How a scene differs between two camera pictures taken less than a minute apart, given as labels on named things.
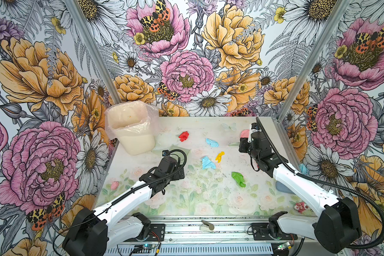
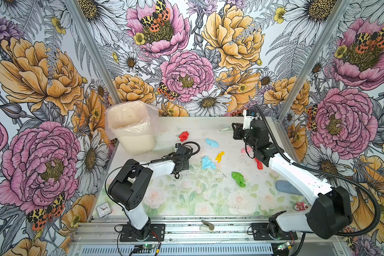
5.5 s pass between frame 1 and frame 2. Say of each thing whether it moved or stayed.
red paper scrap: stayed
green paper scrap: stayed
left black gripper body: moved
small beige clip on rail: stayed
